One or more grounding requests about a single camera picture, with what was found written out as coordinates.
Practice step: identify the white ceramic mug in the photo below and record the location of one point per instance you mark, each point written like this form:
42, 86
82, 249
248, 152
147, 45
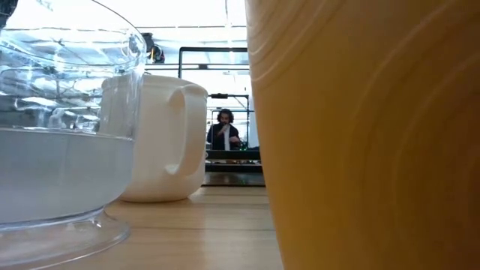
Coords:
161, 142

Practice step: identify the orange plastic cup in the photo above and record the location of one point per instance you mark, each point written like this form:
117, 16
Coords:
367, 142

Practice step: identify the person in dark top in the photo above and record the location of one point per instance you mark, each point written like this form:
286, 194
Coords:
224, 137

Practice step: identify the wooden shelf black metal frame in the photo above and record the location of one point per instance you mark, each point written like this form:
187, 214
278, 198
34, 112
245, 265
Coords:
232, 154

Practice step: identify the black aluminium table frame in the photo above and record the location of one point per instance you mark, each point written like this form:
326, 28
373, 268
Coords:
232, 168

